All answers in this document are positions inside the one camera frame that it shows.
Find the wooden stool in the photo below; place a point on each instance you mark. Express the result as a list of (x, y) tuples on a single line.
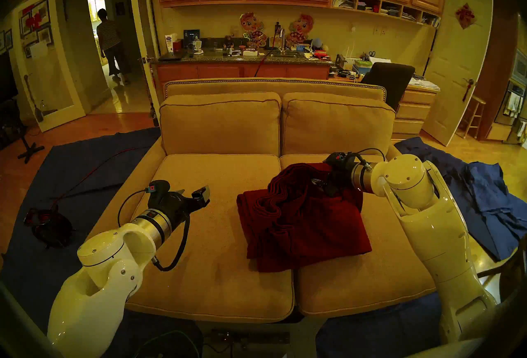
[(477, 101)]

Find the wooden drawer desk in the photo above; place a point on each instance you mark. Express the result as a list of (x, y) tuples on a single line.
[(411, 112)]

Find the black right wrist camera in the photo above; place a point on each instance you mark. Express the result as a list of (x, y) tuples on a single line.
[(341, 158)]

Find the white panel door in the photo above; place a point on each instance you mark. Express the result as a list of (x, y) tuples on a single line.
[(453, 73)]

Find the black red floor device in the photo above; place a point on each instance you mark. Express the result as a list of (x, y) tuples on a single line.
[(49, 227)]

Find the dark blue box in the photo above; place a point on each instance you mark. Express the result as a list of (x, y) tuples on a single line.
[(191, 36)]

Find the black laptop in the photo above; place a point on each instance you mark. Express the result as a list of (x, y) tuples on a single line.
[(172, 56)]

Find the framed wall picture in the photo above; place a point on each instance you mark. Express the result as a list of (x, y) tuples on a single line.
[(8, 39)]

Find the cartoon figure wall decoration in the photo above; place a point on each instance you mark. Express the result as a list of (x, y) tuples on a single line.
[(252, 27), (300, 27)]

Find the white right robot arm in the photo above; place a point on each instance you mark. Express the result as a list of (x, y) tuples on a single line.
[(436, 229)]

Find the chrome kitchen faucet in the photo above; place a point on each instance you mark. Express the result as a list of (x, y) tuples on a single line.
[(283, 38)]

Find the dark blue floor cloth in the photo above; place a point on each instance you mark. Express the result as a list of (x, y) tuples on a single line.
[(82, 163), (465, 167), (370, 332)]

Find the white blue carton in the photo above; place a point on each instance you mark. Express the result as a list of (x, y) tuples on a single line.
[(169, 43)]

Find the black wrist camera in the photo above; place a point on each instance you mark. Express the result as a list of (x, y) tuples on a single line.
[(341, 158), (159, 186)]

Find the granite top kitchen counter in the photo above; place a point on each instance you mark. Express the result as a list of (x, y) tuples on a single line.
[(230, 71)]

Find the black floor stand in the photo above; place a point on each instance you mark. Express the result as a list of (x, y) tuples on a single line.
[(29, 150)]

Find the tan sofa back cushion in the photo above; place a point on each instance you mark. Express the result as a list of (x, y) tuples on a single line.
[(337, 126), (220, 124)]

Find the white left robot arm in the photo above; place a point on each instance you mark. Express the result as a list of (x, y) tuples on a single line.
[(99, 279)]

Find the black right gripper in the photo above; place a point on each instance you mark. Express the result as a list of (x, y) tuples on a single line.
[(339, 180)]

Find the red blanket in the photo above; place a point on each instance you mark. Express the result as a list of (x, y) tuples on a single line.
[(304, 229)]

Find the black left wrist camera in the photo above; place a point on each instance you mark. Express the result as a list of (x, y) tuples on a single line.
[(159, 186)]

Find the black power strip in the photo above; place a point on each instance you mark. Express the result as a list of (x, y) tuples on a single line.
[(247, 337)]

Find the black office chair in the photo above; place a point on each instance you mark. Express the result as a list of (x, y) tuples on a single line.
[(391, 79)]

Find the blue plush ball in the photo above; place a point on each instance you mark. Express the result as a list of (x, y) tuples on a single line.
[(317, 44)]

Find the white paper stack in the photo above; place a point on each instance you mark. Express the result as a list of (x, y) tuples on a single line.
[(424, 84)]

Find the white router with antennas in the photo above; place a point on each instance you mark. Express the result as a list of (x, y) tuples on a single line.
[(350, 62)]

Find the open wooden cubby shelf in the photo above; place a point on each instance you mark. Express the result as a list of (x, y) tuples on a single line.
[(387, 5)]

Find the red fu door ornament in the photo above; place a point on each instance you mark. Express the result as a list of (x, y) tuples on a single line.
[(465, 16)]

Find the hanging dish towel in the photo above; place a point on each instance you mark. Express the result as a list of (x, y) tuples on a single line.
[(512, 104)]

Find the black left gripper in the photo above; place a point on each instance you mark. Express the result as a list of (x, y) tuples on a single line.
[(177, 207)]

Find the white glass french door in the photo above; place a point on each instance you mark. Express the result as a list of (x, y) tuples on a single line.
[(61, 121)]

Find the person in striped shirt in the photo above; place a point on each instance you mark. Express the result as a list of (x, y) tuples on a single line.
[(109, 36)]

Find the tan fabric sofa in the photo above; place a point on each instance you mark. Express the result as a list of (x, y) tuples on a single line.
[(271, 87)]

